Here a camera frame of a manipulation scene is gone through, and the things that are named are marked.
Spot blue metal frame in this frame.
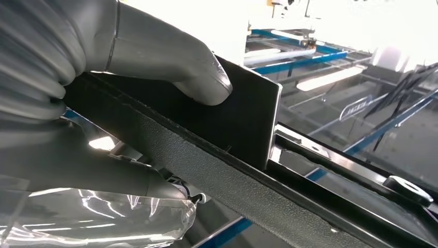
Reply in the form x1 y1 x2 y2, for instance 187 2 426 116
245 28 349 75

